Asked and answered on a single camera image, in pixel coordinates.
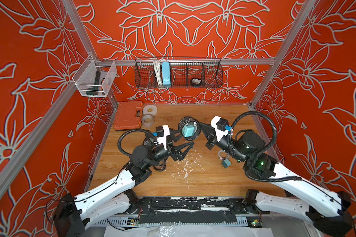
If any light blue power bank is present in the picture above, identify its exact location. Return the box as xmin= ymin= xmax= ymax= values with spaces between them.
xmin=161 ymin=61 xmax=171 ymax=87

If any dark green flashlight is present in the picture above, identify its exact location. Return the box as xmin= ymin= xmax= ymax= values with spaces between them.
xmin=86 ymin=71 xmax=100 ymax=96

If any white cable in basket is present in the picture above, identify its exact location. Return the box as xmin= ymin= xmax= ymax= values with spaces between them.
xmin=153 ymin=59 xmax=164 ymax=87

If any teal charger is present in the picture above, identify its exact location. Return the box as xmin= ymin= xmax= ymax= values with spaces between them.
xmin=221 ymin=159 xmax=232 ymax=168
xmin=182 ymin=124 xmax=196 ymax=138

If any clear acrylic wall box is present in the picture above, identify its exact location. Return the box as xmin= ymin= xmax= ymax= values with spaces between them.
xmin=73 ymin=56 xmax=117 ymax=98

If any orange plastic tool case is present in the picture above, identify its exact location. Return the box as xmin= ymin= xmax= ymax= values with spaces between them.
xmin=113 ymin=101 xmax=143 ymax=130

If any white tape roll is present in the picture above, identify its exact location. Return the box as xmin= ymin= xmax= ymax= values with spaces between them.
xmin=142 ymin=105 xmax=158 ymax=116

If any black wire wall basket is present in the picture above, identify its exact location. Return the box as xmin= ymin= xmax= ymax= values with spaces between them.
xmin=134 ymin=56 xmax=224 ymax=89

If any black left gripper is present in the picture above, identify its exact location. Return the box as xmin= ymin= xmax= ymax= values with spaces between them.
xmin=145 ymin=130 xmax=192 ymax=170

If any clear black-rimmed pouch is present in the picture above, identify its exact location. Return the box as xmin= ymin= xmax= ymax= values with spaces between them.
xmin=153 ymin=160 xmax=167 ymax=172
xmin=178 ymin=116 xmax=201 ymax=141

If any teal charger front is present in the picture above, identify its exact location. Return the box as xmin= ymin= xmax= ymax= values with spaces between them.
xmin=182 ymin=124 xmax=196 ymax=138

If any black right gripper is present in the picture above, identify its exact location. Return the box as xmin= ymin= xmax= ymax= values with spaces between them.
xmin=198 ymin=123 xmax=249 ymax=165

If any clear tape roll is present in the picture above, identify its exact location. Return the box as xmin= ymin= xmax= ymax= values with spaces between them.
xmin=141 ymin=114 xmax=155 ymax=128

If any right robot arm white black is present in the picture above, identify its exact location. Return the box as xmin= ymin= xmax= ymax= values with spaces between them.
xmin=195 ymin=117 xmax=356 ymax=237

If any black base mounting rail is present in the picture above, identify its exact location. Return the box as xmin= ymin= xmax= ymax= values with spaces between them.
xmin=110 ymin=197 xmax=266 ymax=228

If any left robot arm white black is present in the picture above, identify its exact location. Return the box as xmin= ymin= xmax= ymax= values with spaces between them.
xmin=52 ymin=142 xmax=194 ymax=237

